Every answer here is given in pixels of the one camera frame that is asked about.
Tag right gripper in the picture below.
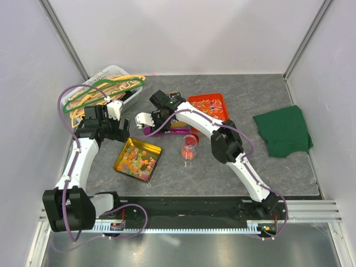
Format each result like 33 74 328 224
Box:
146 112 171 136

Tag gold tin lollipops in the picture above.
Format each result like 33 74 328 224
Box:
166 90 191 129

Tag purple plastic scoop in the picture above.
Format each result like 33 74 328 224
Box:
143 127 190 137

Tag gold square tin star candies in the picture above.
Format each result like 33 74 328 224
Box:
113 138 162 184

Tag clear plastic jar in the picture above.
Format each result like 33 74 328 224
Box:
181 137 198 167

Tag red jar lid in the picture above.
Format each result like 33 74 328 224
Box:
184 133 199 146

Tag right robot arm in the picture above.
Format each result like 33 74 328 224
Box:
150 90 278 219

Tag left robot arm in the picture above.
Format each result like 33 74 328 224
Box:
42 101 130 232

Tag orange wavy clothes hanger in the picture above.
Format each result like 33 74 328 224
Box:
67 79 139 128

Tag orange box of lollipops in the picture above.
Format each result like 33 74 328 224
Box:
187 93 229 121

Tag green cloth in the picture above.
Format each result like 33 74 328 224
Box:
253 105 314 158

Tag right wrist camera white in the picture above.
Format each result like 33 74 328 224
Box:
135 112 155 129

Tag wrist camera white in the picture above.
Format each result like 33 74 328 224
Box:
135 112 155 129
106 100 123 121

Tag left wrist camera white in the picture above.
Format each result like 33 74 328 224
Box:
106 100 123 121

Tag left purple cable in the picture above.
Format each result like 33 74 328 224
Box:
50 84 148 254

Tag purple cable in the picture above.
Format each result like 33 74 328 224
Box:
141 108 290 241
50 84 148 254

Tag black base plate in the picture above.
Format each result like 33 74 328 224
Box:
115 195 286 229

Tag grey cable duct rail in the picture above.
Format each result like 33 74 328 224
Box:
88 221 266 235

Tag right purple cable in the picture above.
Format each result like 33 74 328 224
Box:
141 108 290 241

